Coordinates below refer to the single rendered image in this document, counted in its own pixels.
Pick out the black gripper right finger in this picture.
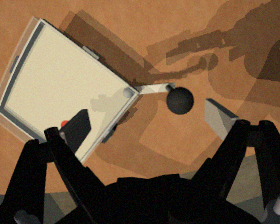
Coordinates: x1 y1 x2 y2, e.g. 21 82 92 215
168 98 280 224

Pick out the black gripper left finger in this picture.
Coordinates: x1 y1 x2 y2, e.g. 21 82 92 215
0 109 130 224

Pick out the beige square tray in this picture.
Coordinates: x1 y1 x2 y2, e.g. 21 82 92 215
0 16 194 165

